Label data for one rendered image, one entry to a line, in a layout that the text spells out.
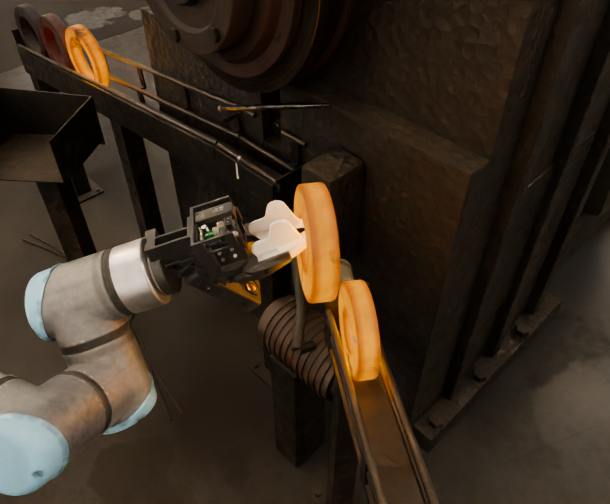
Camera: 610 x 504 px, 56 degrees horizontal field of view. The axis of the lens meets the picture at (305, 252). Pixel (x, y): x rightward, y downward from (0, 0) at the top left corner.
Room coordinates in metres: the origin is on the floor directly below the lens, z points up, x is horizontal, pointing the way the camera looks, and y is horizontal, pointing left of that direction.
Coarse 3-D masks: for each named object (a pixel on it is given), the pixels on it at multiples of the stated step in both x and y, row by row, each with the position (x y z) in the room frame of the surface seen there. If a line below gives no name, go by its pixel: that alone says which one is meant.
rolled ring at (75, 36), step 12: (72, 36) 1.55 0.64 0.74; (84, 36) 1.51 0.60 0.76; (72, 48) 1.58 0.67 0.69; (84, 48) 1.51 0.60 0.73; (96, 48) 1.50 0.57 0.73; (72, 60) 1.59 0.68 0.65; (84, 60) 1.60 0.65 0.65; (96, 60) 1.48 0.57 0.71; (84, 72) 1.57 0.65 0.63; (96, 72) 1.48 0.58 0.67; (108, 72) 1.49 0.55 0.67; (108, 84) 1.50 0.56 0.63
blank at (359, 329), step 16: (352, 288) 0.57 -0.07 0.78; (368, 288) 0.57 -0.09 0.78; (352, 304) 0.54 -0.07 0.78; (368, 304) 0.54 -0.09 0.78; (352, 320) 0.53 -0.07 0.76; (368, 320) 0.52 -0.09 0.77; (352, 336) 0.52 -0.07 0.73; (368, 336) 0.50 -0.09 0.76; (352, 352) 0.52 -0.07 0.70; (368, 352) 0.49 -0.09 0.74; (352, 368) 0.51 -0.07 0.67; (368, 368) 0.48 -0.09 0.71
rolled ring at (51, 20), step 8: (40, 16) 1.70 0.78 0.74; (48, 16) 1.68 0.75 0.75; (56, 16) 1.68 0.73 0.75; (40, 24) 1.71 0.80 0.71; (48, 24) 1.66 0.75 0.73; (56, 24) 1.65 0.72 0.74; (40, 32) 1.73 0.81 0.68; (48, 32) 1.72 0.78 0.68; (56, 32) 1.63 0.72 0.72; (64, 32) 1.63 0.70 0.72; (48, 40) 1.72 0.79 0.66; (64, 40) 1.62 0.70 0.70; (48, 48) 1.71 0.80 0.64; (56, 48) 1.73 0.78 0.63; (64, 48) 1.61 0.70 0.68; (56, 56) 1.71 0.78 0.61; (64, 56) 1.62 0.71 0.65; (64, 64) 1.68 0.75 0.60; (72, 64) 1.61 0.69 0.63
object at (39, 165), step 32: (0, 96) 1.31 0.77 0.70; (32, 96) 1.29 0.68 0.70; (64, 96) 1.27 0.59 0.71; (0, 128) 1.27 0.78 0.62; (32, 128) 1.30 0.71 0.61; (64, 128) 1.12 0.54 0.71; (96, 128) 1.24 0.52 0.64; (0, 160) 1.18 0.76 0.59; (32, 160) 1.17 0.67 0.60; (64, 160) 1.09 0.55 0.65; (64, 192) 1.16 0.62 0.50; (64, 224) 1.15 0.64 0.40; (128, 320) 1.15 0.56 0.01
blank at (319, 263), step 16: (304, 192) 0.55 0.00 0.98; (320, 192) 0.55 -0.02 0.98; (304, 208) 0.53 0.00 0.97; (320, 208) 0.52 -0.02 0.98; (304, 224) 0.53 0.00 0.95; (320, 224) 0.50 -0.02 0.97; (336, 224) 0.50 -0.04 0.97; (320, 240) 0.49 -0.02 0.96; (336, 240) 0.49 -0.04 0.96; (304, 256) 0.55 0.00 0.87; (320, 256) 0.47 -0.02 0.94; (336, 256) 0.48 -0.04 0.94; (304, 272) 0.52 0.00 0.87; (320, 272) 0.47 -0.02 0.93; (336, 272) 0.47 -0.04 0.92; (304, 288) 0.51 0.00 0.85; (320, 288) 0.46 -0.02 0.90; (336, 288) 0.47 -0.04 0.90
